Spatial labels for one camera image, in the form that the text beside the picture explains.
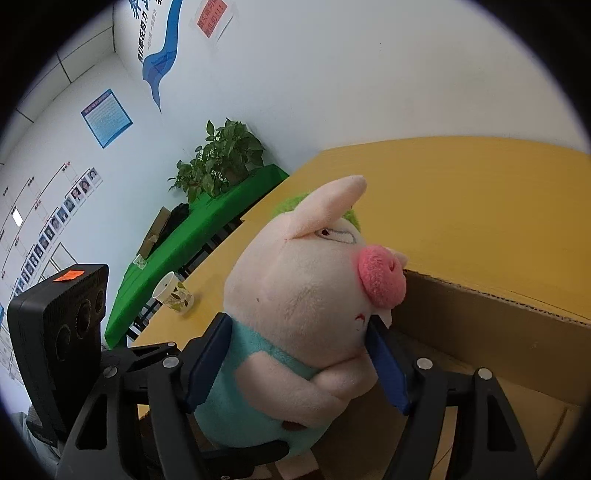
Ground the small brown cardboard box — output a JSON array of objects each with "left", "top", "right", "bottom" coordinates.
[{"left": 137, "top": 207, "right": 171, "bottom": 259}]

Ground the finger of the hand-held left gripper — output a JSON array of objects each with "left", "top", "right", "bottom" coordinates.
[{"left": 100, "top": 343, "right": 182, "bottom": 366}]

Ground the pink pig plush toy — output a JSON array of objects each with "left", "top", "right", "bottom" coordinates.
[{"left": 191, "top": 174, "right": 409, "bottom": 480}]

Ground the black bag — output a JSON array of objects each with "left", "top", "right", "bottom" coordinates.
[{"left": 161, "top": 202, "right": 191, "bottom": 236}]

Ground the large brown cardboard box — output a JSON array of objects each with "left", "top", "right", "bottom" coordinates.
[{"left": 139, "top": 269, "right": 591, "bottom": 480}]

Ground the yellow desktop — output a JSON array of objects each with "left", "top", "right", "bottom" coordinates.
[{"left": 124, "top": 135, "right": 591, "bottom": 352}]

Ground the blue wall decal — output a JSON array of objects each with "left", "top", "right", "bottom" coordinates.
[{"left": 124, "top": 0, "right": 185, "bottom": 112}]

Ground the green potted plant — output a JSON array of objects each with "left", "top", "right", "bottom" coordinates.
[
  {"left": 167, "top": 154, "right": 220, "bottom": 200},
  {"left": 203, "top": 117, "right": 266, "bottom": 185}
]

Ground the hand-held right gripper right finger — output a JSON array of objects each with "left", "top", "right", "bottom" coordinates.
[{"left": 367, "top": 320, "right": 539, "bottom": 480}]

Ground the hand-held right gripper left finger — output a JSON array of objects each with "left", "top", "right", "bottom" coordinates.
[{"left": 55, "top": 313, "right": 232, "bottom": 480}]

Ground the patterned paper cup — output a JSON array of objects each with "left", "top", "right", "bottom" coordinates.
[{"left": 152, "top": 271, "right": 195, "bottom": 315}]

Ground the green cloth covered table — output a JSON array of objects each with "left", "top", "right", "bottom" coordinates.
[{"left": 104, "top": 164, "right": 289, "bottom": 349}]

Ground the blue framed wall poster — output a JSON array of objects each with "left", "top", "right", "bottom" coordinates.
[{"left": 81, "top": 89, "right": 134, "bottom": 148}]

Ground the wall photo chart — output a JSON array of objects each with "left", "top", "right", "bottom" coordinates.
[{"left": 0, "top": 161, "right": 103, "bottom": 379}]

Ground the red wall notice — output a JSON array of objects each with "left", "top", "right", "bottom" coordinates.
[{"left": 196, "top": 0, "right": 234, "bottom": 40}]

